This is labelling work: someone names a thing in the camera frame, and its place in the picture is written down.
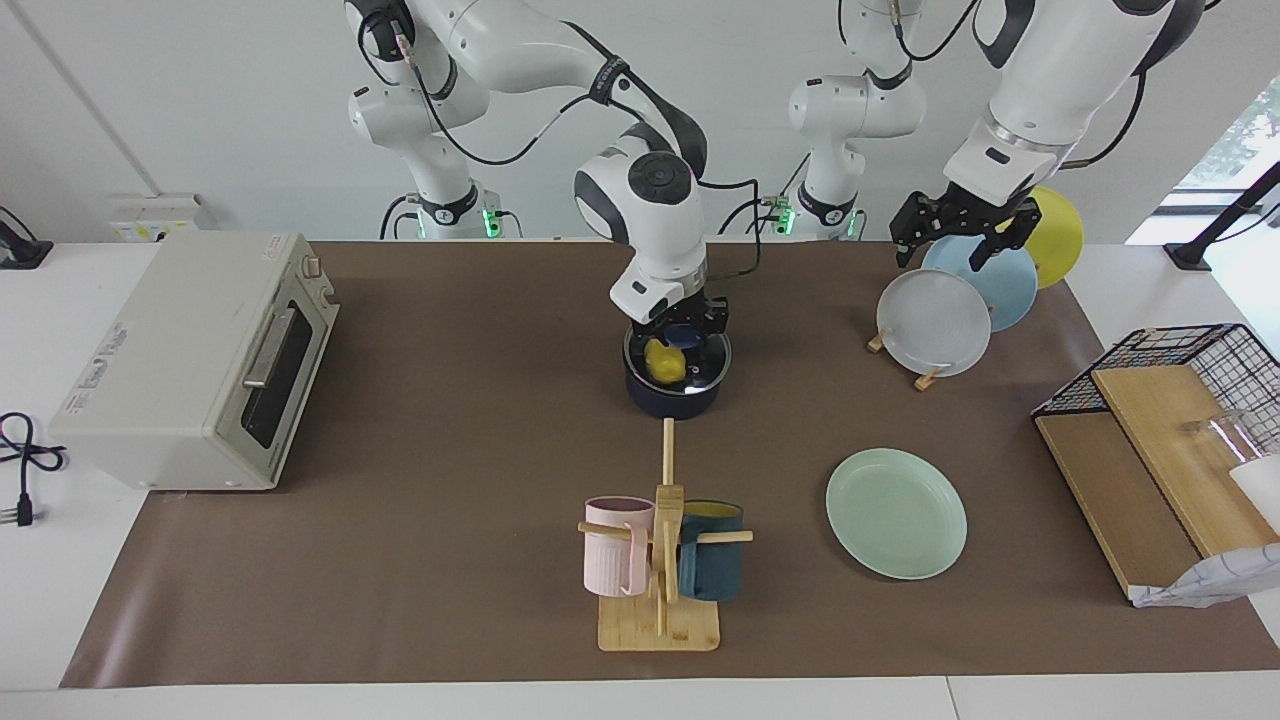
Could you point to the light blue plate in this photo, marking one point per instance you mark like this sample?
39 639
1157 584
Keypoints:
1005 285

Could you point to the light wooden board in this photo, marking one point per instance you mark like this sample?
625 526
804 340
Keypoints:
1180 450

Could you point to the dark blue mug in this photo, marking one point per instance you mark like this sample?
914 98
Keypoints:
712 570

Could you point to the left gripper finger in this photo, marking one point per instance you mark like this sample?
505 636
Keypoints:
984 254
902 252

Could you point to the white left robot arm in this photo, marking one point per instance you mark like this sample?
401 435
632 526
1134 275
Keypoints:
1050 80

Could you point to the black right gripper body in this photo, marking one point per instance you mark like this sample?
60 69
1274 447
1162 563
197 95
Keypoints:
690 312

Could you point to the window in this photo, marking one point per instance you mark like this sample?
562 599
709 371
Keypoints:
1240 140

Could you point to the yellow plate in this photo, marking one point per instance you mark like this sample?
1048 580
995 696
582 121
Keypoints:
1060 235

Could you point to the pale green plate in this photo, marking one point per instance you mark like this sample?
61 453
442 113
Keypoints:
895 515

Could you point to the brown table mat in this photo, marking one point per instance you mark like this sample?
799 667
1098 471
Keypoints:
400 600

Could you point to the clear drinking glass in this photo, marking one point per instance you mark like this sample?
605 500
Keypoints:
1215 435

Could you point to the glass lid purple knob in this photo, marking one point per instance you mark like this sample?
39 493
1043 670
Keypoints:
700 375

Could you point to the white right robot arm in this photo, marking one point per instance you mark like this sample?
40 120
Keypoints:
650 210

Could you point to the white checked cloth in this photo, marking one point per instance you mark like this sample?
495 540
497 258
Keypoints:
1210 580

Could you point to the grey plate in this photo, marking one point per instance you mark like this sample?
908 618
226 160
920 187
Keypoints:
935 325

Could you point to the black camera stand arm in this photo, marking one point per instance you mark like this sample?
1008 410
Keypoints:
1225 225

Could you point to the white cup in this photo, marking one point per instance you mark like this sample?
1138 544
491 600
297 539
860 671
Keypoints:
1260 490

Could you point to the white wall power strip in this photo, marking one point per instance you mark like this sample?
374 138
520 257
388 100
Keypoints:
160 218

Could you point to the wooden plate rack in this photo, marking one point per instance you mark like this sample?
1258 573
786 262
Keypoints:
928 380

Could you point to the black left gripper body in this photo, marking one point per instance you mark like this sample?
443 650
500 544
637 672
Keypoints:
960 215

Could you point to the yellow potato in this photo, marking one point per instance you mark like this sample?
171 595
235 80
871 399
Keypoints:
665 362

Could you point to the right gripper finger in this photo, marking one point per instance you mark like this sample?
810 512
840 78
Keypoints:
650 343
714 350

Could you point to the wooden mug tree stand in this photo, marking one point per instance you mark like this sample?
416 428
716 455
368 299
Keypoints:
660 625

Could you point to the black desk clamp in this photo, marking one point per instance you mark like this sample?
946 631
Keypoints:
20 250

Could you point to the pink mug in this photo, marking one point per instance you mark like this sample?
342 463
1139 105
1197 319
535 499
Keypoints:
610 560

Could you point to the beige toaster oven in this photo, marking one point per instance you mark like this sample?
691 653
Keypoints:
170 370

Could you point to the brown wooden board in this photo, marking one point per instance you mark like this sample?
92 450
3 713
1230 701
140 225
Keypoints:
1110 500

